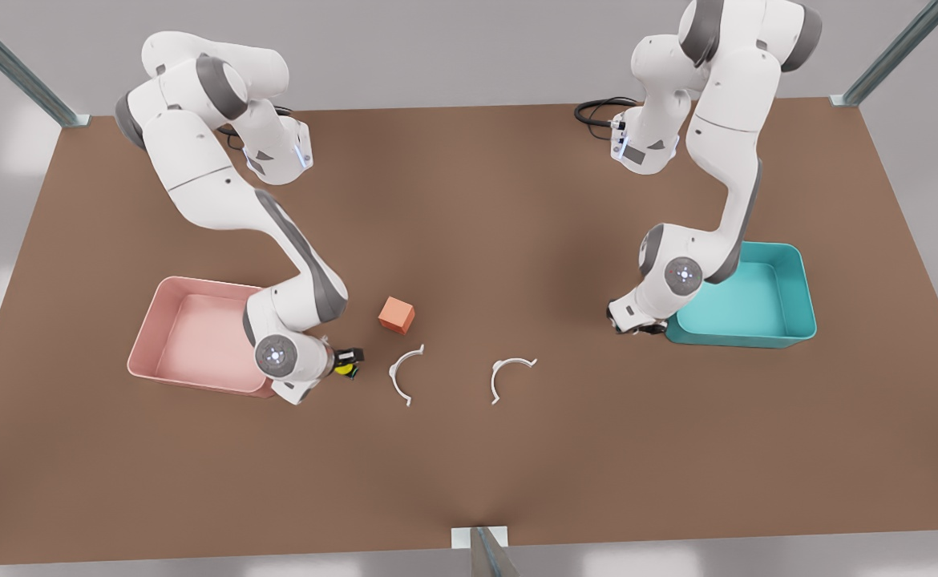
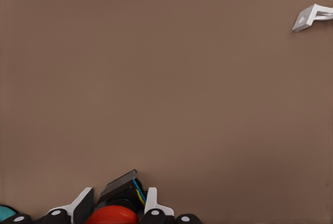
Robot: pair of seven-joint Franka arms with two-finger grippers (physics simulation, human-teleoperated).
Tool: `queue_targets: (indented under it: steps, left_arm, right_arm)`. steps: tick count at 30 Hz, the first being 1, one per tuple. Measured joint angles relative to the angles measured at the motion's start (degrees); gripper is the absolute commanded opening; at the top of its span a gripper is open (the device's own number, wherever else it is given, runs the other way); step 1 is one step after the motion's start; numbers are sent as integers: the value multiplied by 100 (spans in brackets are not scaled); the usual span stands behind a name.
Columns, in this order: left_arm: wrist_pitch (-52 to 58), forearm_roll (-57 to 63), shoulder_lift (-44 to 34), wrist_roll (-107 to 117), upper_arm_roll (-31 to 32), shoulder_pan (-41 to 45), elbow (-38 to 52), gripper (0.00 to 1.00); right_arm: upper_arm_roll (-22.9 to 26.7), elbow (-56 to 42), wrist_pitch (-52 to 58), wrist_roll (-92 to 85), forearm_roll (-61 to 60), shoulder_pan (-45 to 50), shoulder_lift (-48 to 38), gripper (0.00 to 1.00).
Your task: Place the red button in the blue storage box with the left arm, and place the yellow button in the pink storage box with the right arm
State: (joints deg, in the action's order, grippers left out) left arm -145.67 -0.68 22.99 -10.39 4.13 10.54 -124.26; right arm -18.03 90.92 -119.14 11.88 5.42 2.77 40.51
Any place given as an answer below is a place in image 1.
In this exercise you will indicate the orange cube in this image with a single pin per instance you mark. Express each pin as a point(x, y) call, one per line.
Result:
point(396, 314)

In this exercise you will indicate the yellow button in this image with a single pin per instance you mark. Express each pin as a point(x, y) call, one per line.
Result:
point(344, 369)

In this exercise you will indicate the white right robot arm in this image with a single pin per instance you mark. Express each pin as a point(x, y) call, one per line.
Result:
point(196, 160)

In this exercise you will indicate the blue storage box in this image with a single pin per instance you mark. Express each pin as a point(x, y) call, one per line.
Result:
point(749, 292)

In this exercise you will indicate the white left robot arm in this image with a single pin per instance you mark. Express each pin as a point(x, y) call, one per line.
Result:
point(729, 112)

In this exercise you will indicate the silver frame post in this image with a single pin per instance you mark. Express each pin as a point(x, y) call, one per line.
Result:
point(16, 64)
point(485, 551)
point(894, 52)

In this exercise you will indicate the pink storage box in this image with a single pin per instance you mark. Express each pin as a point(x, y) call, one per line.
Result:
point(196, 332)

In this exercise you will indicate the white curved clip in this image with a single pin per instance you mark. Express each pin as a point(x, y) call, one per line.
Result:
point(507, 373)
point(405, 370)

